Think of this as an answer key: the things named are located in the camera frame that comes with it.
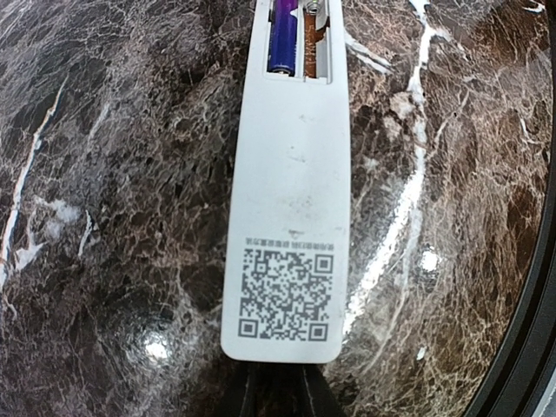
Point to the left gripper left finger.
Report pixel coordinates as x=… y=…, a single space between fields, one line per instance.
x=259 y=389

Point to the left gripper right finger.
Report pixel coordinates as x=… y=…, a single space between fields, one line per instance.
x=317 y=399

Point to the white remote control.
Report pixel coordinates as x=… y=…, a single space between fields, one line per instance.
x=286 y=267

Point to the blue battery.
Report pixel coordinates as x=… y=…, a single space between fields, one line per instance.
x=283 y=37

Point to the black front rail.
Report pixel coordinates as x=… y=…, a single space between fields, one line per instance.
x=523 y=370

